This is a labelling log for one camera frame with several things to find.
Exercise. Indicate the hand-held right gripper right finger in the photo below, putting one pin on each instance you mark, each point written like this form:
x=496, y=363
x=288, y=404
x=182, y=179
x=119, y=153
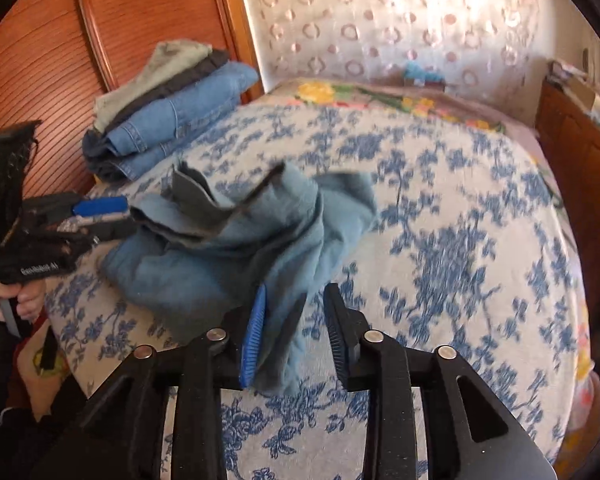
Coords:
x=337, y=340

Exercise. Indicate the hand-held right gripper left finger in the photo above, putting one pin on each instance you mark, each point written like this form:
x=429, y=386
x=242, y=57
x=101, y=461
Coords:
x=255, y=340

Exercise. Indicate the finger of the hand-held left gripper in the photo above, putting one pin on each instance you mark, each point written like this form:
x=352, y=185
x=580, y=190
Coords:
x=100, y=205
x=110, y=230

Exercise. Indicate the black folded pants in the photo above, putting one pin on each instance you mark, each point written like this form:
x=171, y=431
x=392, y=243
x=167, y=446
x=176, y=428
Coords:
x=190, y=80

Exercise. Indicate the person's left hand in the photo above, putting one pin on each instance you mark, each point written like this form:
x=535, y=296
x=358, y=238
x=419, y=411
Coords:
x=30, y=302

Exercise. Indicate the dark blue folded jeans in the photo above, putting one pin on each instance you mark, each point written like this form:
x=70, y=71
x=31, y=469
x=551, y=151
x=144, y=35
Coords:
x=105, y=157

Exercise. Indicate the blue floral blanket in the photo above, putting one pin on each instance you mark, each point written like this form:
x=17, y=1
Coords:
x=455, y=260

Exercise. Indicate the wooden slatted wardrobe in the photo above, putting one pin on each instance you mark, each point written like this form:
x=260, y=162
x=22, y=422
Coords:
x=55, y=35

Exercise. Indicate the blue plastic bag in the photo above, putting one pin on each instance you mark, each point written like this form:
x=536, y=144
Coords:
x=422, y=72

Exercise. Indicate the wooden sideboard cabinet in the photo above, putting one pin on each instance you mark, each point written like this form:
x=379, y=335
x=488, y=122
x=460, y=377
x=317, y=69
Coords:
x=580, y=160

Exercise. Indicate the sheer circle-patterned curtain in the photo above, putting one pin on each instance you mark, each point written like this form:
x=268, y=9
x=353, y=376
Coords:
x=390, y=15

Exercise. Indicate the tan cardboard box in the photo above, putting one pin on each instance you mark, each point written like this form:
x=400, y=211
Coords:
x=587, y=92

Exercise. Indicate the clutter of small countertop items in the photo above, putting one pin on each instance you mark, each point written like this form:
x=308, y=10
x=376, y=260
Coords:
x=595, y=95

